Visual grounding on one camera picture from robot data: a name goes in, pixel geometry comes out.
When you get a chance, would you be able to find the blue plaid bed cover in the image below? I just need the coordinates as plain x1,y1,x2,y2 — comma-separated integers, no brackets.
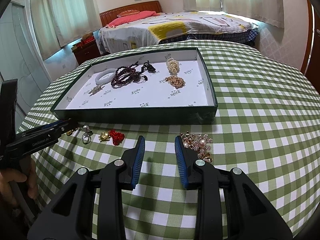
160,29,258,47

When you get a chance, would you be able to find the gold chain bracelet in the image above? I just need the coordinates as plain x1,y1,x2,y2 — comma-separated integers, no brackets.
165,75,187,89

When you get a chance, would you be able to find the gold charm with red beads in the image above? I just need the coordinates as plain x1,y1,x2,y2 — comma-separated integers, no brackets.
99,129,125,145

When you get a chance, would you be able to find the dark wooden nightstand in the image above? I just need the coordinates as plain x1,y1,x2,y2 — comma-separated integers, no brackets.
72,40,102,65

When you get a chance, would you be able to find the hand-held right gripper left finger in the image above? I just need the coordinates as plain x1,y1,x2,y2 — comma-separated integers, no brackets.
26,135,146,240

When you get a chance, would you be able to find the dark red bead bracelet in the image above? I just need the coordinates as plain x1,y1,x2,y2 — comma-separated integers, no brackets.
111,60,140,89

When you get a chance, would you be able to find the patterned white bedsheet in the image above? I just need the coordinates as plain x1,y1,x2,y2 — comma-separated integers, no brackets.
98,11,259,55

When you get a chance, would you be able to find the wooden door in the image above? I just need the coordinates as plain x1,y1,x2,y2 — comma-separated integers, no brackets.
300,0,320,80

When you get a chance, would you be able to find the pale jade bangle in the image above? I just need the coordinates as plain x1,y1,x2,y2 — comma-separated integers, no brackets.
96,70,118,85

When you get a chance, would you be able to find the dark bead cord pendant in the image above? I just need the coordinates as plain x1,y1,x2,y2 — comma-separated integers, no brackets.
130,71,149,84

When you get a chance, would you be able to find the gold pearl flower brooch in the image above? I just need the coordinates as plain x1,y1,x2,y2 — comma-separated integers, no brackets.
180,132,213,163

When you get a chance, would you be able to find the dark green shallow box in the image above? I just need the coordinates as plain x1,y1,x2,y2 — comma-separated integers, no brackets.
51,47,218,125

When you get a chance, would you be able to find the frosted glass sliding wardrobe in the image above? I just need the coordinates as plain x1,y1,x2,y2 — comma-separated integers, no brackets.
0,1,52,120

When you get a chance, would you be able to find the black knotted cord charm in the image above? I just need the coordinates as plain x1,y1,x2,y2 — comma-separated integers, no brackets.
140,60,157,73

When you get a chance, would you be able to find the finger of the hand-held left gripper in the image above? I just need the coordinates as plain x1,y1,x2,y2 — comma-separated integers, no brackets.
16,119,76,135
53,122,79,141

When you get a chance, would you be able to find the red embroidered pillow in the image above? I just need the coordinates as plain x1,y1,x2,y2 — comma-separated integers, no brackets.
117,9,139,17

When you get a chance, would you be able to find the person's left hand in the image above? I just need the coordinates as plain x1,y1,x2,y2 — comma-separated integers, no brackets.
0,159,38,211

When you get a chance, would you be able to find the white pearl cluster bracelet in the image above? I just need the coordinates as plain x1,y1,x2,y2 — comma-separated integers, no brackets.
166,58,181,73

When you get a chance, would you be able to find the pink pillow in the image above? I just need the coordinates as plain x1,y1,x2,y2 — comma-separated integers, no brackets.
105,10,163,28

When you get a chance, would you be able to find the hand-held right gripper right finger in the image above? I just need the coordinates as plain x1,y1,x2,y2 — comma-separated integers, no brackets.
174,135,293,240

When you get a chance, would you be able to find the green checked tablecloth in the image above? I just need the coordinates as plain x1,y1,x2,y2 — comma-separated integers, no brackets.
16,39,320,240

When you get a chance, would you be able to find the wooden bed headboard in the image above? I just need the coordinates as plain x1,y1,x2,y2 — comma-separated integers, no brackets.
99,0,163,28

